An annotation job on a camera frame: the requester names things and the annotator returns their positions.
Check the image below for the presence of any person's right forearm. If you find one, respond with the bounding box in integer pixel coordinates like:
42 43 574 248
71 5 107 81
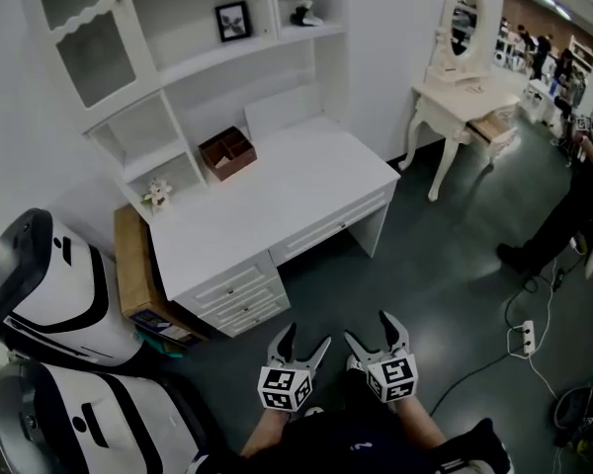
398 396 448 444

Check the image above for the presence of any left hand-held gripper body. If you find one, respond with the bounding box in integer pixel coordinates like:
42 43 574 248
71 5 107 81
256 352 314 415

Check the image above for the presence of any white pack of tissues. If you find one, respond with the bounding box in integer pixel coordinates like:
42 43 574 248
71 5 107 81
289 0 323 28

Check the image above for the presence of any person's black clothing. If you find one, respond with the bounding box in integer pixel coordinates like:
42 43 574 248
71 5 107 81
187 406 511 474

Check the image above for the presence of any black picture frame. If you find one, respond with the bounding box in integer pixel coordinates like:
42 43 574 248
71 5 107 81
213 0 253 44

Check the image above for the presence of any cream oval mirror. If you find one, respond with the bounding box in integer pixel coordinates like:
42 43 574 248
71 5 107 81
424 0 492 87

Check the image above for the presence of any white desk with drawers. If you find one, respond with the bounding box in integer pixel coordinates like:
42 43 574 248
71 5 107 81
146 116 402 339

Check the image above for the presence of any white artificial flower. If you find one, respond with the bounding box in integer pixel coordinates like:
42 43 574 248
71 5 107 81
141 177 174 212

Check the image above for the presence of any white shelf unit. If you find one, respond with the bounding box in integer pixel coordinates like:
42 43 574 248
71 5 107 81
15 0 351 216

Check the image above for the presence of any white cable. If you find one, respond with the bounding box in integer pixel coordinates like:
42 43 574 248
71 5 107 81
505 259 567 399

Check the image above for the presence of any brown wooden organizer box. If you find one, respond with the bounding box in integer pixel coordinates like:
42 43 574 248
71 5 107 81
198 125 259 183

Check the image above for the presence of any cream dressing table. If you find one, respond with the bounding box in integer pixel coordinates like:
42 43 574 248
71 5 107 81
397 72 524 202

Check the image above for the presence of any black cable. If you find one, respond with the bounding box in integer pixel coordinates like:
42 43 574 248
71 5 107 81
427 264 559 417

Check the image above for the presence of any black and yellow equipment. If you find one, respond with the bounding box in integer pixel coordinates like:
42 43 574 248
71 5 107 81
551 375 593 456

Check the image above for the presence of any white power strip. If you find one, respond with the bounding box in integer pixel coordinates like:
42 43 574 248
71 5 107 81
520 319 536 356

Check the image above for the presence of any white and black machine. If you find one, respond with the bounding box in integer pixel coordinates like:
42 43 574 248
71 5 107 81
0 359 218 474
0 207 145 367

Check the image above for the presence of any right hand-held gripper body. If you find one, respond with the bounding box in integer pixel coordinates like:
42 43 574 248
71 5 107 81
364 346 419 405

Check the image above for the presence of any person's left forearm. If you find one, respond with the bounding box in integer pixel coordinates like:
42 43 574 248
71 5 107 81
238 409 294 459

